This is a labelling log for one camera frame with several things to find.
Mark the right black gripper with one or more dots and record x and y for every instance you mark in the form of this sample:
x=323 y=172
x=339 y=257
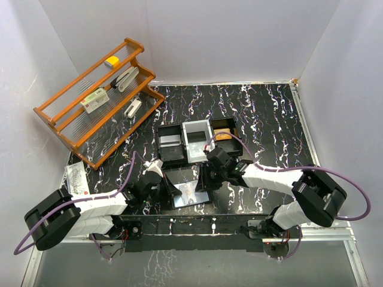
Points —
x=204 y=183

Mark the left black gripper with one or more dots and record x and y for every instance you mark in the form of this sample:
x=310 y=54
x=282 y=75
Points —
x=170 y=190

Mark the silver VIP card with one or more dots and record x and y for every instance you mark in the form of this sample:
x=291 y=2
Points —
x=170 y=140
x=188 y=192

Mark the black leather card holder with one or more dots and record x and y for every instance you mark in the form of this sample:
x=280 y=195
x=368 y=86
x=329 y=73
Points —
x=178 y=202

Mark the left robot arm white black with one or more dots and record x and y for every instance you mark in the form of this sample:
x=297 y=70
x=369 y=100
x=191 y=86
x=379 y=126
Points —
x=61 y=215

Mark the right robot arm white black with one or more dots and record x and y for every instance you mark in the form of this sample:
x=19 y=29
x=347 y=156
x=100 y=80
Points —
x=317 y=197

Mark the orange card in right tray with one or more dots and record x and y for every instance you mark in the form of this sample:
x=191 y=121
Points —
x=222 y=134

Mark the white green card box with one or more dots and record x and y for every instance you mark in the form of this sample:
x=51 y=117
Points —
x=95 y=100

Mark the left black tray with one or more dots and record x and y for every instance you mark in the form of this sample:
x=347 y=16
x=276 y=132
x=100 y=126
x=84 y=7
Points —
x=172 y=155

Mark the black tray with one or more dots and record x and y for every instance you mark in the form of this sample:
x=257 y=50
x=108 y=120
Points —
x=232 y=147
x=172 y=155

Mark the white middle tray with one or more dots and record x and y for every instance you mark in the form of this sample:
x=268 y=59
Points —
x=197 y=134

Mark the right black tray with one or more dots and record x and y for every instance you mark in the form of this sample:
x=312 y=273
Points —
x=232 y=147

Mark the small white stapler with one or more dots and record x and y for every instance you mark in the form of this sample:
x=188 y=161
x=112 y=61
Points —
x=132 y=109

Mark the white printed paper sheet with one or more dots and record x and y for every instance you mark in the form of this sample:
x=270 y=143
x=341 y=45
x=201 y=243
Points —
x=76 y=179

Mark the orange wooden shelf rack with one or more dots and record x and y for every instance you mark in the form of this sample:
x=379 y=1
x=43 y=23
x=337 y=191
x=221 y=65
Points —
x=100 y=109

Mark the white black stapler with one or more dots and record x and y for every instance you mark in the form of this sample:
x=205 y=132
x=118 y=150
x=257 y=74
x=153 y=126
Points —
x=122 y=82

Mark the yellow white small box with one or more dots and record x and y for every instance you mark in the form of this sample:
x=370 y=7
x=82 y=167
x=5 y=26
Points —
x=111 y=62

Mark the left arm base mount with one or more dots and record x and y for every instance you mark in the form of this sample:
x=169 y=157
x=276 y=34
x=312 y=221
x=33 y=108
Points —
x=124 y=229

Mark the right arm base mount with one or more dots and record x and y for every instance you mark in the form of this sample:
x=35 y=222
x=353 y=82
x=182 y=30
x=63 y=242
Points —
x=278 y=250

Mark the aluminium frame rail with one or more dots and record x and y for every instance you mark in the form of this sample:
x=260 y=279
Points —
x=204 y=250

